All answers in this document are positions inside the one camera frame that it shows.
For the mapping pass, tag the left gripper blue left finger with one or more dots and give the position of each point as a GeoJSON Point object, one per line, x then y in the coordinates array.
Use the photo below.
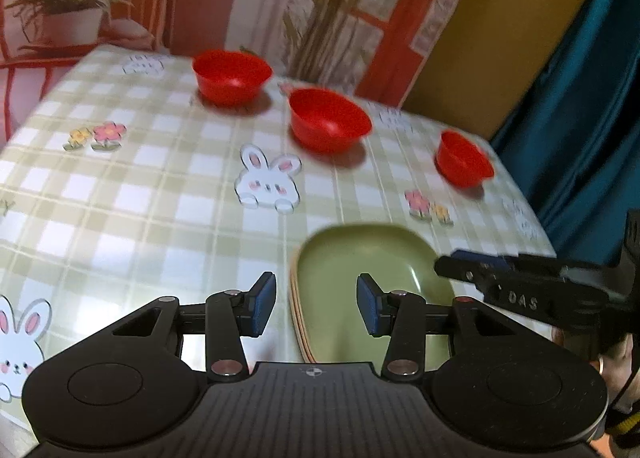
{"type": "Point", "coordinates": [230, 316]}

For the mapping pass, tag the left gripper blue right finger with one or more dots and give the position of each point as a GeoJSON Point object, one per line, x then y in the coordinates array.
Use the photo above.
{"type": "Point", "coordinates": [400, 316]}

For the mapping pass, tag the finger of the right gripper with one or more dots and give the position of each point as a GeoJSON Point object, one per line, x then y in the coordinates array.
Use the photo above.
{"type": "Point", "coordinates": [483, 261]}
{"type": "Point", "coordinates": [481, 279]}

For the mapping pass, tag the orange plastic plate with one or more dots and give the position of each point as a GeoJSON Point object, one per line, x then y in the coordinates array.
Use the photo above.
{"type": "Point", "coordinates": [296, 312]}

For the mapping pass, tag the green plastic plate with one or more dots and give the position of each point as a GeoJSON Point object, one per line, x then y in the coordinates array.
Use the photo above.
{"type": "Point", "coordinates": [341, 279]}

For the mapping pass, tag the red plastic bowl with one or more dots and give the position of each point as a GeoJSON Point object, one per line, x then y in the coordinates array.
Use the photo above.
{"type": "Point", "coordinates": [326, 122]}
{"type": "Point", "coordinates": [461, 162]}
{"type": "Point", "coordinates": [230, 79]}

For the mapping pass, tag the cream yellow plastic plate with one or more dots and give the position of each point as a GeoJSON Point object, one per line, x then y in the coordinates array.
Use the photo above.
{"type": "Point", "coordinates": [309, 311]}

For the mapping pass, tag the person's right hand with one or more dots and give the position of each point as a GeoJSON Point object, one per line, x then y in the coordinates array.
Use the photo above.
{"type": "Point", "coordinates": [622, 380]}

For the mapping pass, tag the teal curtain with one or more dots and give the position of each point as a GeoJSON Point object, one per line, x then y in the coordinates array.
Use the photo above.
{"type": "Point", "coordinates": [572, 143]}

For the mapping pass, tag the checkered bunny tablecloth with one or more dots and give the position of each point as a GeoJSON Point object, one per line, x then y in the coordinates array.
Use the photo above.
{"type": "Point", "coordinates": [122, 185]}

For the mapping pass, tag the printed room backdrop cloth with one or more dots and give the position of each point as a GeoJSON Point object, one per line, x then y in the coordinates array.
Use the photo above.
{"type": "Point", "coordinates": [373, 49]}

